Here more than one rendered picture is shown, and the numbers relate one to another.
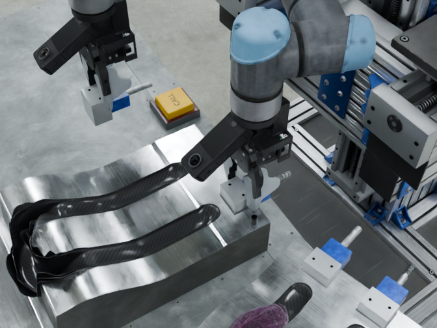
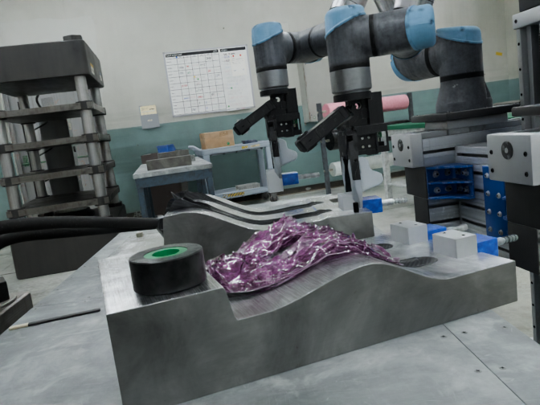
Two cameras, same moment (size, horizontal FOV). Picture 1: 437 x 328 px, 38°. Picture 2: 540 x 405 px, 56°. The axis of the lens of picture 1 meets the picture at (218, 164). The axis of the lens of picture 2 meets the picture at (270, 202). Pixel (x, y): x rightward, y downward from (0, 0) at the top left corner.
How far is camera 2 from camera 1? 0.84 m
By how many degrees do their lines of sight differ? 48
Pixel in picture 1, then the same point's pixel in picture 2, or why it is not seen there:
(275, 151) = (374, 142)
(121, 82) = (289, 153)
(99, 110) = (272, 177)
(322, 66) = (388, 30)
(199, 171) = (302, 137)
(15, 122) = not seen: hidden behind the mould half
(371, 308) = (442, 235)
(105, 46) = (276, 116)
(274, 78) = (352, 43)
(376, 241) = not seen: outside the picture
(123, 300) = (223, 238)
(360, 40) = (418, 10)
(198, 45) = not seen: hidden behind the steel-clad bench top
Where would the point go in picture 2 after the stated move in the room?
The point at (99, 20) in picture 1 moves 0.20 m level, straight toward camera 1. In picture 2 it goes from (273, 93) to (248, 90)
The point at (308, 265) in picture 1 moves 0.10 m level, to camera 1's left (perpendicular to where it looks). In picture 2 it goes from (393, 227) to (336, 227)
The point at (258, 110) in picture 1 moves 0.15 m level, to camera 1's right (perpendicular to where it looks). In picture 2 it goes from (345, 77) to (430, 63)
